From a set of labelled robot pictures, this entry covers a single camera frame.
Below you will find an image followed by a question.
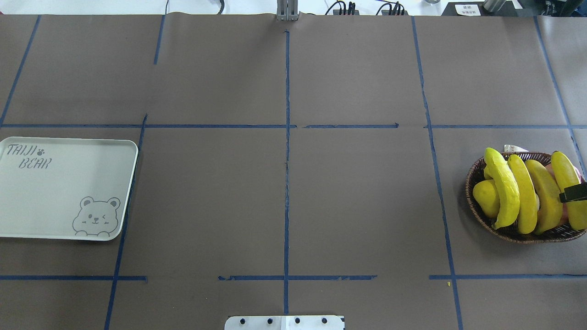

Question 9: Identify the yellow banana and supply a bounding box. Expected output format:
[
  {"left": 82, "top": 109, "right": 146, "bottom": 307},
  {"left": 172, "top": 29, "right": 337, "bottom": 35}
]
[
  {"left": 484, "top": 148, "right": 521, "bottom": 230},
  {"left": 551, "top": 151, "right": 587, "bottom": 230},
  {"left": 526, "top": 159, "right": 563, "bottom": 235},
  {"left": 507, "top": 154, "right": 538, "bottom": 234}
]

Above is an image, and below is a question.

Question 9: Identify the brown wicker basket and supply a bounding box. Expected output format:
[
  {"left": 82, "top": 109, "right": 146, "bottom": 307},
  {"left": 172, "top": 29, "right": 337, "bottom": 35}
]
[{"left": 464, "top": 157, "right": 586, "bottom": 244}]

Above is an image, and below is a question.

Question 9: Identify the paper tag on basket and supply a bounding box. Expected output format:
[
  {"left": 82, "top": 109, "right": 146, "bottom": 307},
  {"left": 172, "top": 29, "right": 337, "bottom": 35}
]
[{"left": 504, "top": 144, "right": 529, "bottom": 153}]

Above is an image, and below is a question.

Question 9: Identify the yellow pear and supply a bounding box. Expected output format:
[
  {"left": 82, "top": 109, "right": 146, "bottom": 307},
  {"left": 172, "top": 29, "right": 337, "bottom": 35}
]
[{"left": 472, "top": 179, "right": 500, "bottom": 219}]

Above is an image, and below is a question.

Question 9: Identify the white bear print tray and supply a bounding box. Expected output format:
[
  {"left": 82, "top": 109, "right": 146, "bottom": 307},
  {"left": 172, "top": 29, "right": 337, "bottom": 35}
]
[{"left": 0, "top": 137, "right": 138, "bottom": 242}]

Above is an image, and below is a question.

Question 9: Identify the aluminium frame post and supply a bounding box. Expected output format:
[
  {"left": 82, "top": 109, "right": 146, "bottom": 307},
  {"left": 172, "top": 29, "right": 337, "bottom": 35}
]
[{"left": 276, "top": 0, "right": 299, "bottom": 22}]

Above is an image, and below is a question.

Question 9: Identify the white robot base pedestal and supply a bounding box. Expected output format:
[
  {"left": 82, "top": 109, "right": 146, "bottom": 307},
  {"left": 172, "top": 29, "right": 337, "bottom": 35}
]
[{"left": 224, "top": 315, "right": 346, "bottom": 330}]

